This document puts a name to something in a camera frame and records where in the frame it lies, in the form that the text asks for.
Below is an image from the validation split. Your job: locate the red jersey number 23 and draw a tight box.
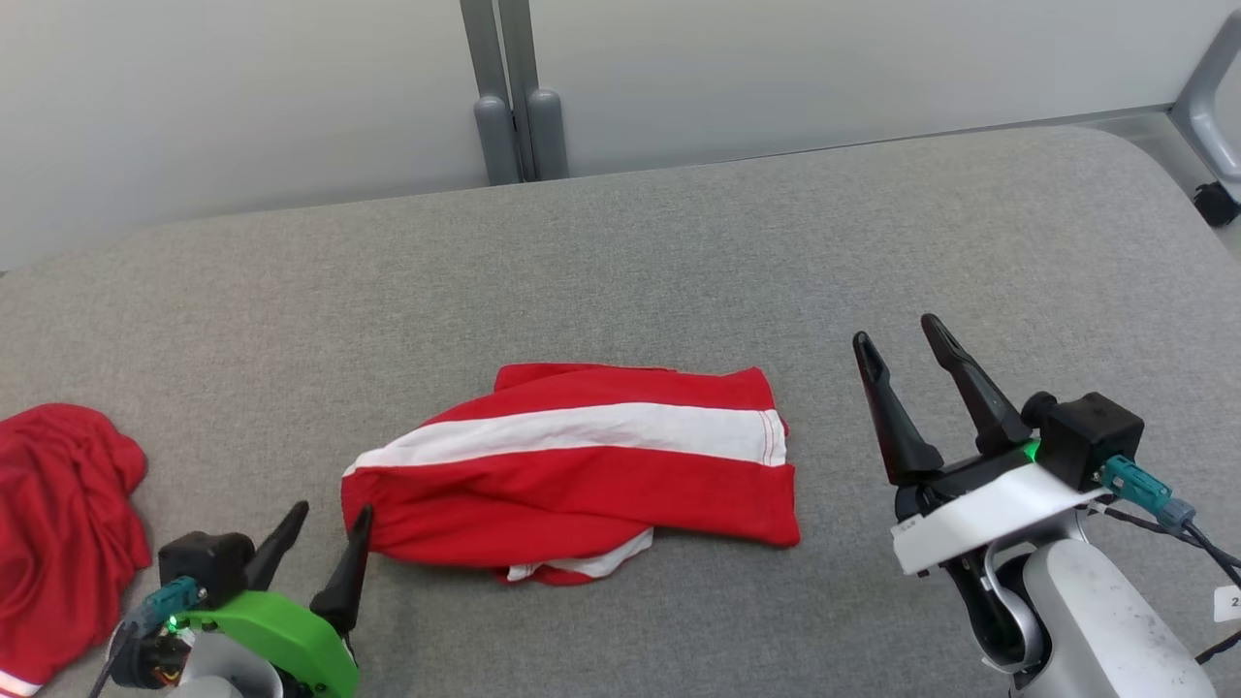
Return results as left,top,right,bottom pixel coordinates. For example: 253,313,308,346
0,403,152,698

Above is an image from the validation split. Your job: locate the grey partition base rail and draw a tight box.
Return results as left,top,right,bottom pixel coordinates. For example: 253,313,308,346
570,105,1180,179

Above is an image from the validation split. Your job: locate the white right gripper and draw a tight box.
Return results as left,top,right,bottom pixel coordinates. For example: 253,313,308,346
852,312,1106,578

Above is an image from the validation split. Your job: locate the black caster wheel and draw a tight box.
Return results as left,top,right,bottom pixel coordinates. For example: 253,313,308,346
1192,180,1241,230

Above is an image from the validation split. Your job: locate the grey partition post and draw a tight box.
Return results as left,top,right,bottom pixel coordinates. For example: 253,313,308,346
459,0,525,187
496,0,571,183

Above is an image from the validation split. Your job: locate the red garment with white stripe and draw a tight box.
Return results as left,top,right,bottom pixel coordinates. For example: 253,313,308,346
340,363,803,587

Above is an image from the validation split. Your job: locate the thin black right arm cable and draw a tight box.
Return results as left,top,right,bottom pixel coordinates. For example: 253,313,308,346
1084,495,1241,574

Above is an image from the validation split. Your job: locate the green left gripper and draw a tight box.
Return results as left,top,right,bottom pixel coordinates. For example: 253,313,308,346
175,501,375,698

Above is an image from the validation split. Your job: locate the grey metal frame leg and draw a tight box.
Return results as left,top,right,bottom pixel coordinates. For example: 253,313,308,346
1169,10,1241,205

